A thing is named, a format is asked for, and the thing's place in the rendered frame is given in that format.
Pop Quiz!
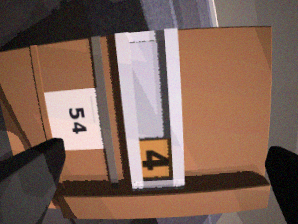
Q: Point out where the white paper label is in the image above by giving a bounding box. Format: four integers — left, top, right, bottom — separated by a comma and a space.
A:
44, 88, 106, 151

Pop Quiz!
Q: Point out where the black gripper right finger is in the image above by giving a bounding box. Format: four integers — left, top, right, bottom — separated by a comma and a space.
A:
265, 145, 298, 224

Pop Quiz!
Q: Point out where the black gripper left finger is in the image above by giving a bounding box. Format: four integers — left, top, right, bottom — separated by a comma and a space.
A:
0, 139, 67, 224

